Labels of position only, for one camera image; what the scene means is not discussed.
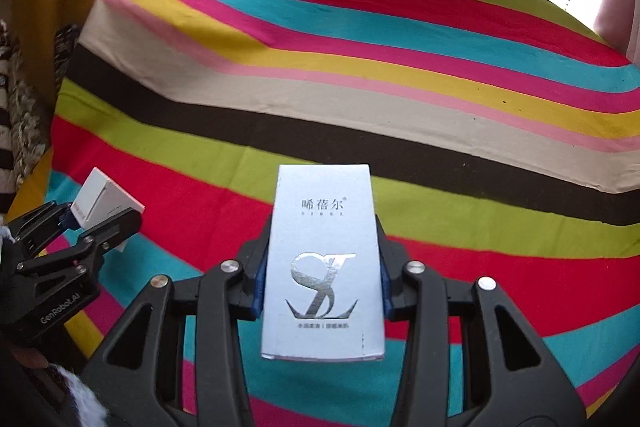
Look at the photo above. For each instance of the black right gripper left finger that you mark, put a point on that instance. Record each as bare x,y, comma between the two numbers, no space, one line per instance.
174,356

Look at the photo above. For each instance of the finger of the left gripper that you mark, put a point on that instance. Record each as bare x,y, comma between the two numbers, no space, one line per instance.
36,229
97,241

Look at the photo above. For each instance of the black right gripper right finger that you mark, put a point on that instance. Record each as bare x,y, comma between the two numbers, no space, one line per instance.
510,377

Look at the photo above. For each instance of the small white box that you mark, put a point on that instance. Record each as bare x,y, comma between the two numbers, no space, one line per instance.
100,198

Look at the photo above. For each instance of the white silver logo box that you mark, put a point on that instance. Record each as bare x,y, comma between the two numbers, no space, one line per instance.
323,298

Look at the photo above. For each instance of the patterned cushion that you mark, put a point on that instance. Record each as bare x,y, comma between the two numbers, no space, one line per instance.
25,117

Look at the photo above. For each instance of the striped colourful tablecloth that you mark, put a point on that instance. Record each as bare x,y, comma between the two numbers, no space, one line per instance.
502,138

